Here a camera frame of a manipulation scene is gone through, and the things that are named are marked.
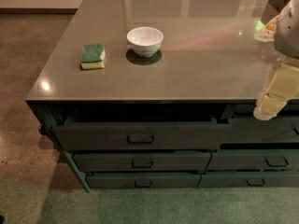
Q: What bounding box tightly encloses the dark box on counter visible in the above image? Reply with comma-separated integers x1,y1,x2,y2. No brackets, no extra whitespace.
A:
261,0,291,24

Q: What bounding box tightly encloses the green and yellow sponge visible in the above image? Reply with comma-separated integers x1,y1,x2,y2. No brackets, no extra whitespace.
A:
79,44,106,70

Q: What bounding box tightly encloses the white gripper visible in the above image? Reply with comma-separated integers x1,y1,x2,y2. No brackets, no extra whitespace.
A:
253,16,299,120

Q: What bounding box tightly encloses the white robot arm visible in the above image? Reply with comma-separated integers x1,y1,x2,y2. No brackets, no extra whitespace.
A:
253,0,299,120

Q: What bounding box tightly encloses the white ceramic bowl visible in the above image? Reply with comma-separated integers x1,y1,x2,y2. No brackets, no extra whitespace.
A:
127,27,164,57

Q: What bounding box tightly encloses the grey drawer cabinet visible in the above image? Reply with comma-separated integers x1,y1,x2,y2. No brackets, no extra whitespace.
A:
27,0,298,190

